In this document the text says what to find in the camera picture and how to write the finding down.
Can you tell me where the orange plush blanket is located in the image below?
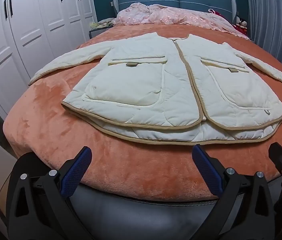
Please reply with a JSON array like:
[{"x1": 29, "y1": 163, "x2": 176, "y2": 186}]
[{"x1": 2, "y1": 24, "x2": 282, "y2": 202}]

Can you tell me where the pink embroidered quilt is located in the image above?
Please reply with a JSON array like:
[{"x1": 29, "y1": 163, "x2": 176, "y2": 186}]
[{"x1": 112, "y1": 2, "x2": 250, "y2": 39}]

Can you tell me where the cream quilted jacket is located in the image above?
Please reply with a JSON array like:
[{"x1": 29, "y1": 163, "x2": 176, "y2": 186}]
[{"x1": 28, "y1": 32, "x2": 282, "y2": 146}]

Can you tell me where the white panelled wardrobe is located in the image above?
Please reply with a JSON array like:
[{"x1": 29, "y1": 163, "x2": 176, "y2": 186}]
[{"x1": 0, "y1": 0, "x2": 98, "y2": 120}]

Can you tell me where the yellowish clutter on nightstand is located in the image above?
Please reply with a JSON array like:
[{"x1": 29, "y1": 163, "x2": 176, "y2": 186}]
[{"x1": 90, "y1": 17, "x2": 114, "y2": 29}]

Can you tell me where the dark nightstand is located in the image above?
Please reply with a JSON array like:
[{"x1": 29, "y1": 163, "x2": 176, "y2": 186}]
[{"x1": 89, "y1": 26, "x2": 112, "y2": 39}]

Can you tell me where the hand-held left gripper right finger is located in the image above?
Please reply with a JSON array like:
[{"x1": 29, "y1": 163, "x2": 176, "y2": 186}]
[{"x1": 192, "y1": 144, "x2": 276, "y2": 240}]

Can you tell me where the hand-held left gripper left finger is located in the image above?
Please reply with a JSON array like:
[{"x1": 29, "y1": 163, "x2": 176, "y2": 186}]
[{"x1": 6, "y1": 146, "x2": 94, "y2": 240}]

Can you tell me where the grey pleated curtain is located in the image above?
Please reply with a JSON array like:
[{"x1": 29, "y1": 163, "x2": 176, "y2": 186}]
[{"x1": 244, "y1": 0, "x2": 282, "y2": 78}]

